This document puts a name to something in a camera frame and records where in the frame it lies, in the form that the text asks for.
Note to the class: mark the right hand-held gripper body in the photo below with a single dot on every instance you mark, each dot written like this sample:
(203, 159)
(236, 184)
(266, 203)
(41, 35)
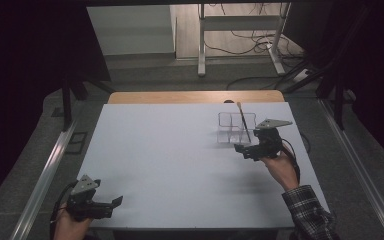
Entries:
(268, 143)

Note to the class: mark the white table cover board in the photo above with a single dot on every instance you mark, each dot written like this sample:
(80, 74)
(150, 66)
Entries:
(153, 150)

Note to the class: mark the dark curtain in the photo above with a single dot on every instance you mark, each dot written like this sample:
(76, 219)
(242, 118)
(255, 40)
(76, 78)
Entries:
(383, 73)
(30, 83)

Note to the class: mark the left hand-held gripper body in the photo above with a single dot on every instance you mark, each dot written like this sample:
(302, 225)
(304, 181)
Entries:
(84, 205)

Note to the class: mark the person's left hand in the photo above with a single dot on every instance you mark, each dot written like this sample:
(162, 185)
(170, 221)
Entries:
(68, 230)

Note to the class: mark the person's right hand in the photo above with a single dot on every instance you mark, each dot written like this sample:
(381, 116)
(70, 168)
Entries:
(281, 168)

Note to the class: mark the black round table grommet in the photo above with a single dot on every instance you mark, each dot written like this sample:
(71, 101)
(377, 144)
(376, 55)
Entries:
(228, 101)

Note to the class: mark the white cabinet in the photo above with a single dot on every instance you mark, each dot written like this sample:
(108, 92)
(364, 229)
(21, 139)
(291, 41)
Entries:
(130, 33)

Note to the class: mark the black floor bracket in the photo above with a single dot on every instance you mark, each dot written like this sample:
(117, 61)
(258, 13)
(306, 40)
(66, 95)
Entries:
(76, 142)

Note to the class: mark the white power strip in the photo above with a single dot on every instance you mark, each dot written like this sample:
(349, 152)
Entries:
(301, 75)

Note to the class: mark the aluminium rail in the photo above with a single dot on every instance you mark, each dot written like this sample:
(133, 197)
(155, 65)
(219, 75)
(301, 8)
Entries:
(360, 166)
(46, 180)

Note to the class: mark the clear acrylic organizer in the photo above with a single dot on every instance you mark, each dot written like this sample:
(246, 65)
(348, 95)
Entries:
(226, 128)

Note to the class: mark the white metal desk frame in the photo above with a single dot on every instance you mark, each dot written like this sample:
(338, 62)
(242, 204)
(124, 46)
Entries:
(201, 50)

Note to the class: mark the black metal stand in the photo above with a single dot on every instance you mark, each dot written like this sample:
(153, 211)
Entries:
(67, 100)
(339, 100)

